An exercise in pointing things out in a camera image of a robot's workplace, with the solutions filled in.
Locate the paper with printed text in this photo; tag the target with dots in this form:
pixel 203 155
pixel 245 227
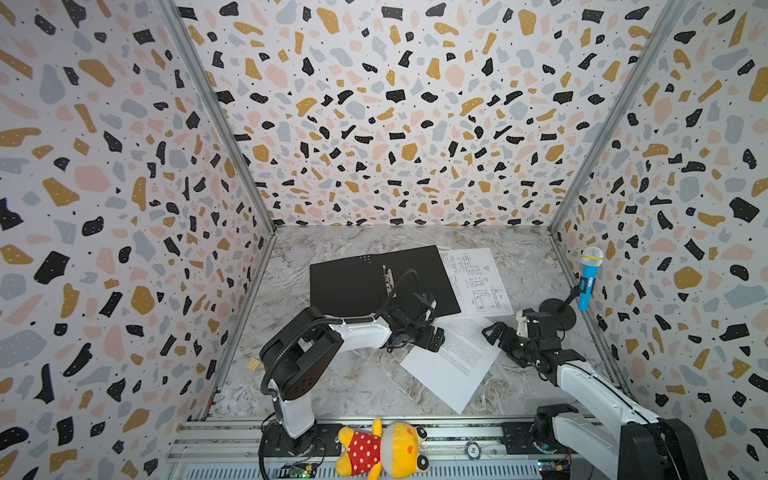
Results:
pixel 455 372

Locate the paper with technical drawings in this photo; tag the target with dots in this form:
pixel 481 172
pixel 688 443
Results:
pixel 476 282

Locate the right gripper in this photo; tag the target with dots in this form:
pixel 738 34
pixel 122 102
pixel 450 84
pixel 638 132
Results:
pixel 512 339

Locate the right circuit board with wires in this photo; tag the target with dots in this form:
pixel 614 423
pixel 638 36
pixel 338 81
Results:
pixel 554 469

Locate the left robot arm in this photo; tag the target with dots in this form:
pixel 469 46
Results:
pixel 295 359

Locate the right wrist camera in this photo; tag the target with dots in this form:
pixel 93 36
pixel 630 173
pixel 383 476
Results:
pixel 526 325

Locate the orange folder black inside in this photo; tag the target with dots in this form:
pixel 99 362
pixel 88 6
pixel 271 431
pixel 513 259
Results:
pixel 358 285

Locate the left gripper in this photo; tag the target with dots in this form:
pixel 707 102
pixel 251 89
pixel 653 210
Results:
pixel 424 330

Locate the yellow plush toy red dress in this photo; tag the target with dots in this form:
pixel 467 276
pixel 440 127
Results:
pixel 394 449

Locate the poker chip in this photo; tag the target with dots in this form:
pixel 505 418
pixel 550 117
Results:
pixel 473 450

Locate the green circuit board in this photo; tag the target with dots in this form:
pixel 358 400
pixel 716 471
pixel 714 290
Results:
pixel 297 471

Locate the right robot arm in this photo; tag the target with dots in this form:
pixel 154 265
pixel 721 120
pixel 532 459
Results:
pixel 616 435

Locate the blue toy microphone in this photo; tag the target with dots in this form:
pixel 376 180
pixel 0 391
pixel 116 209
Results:
pixel 591 259

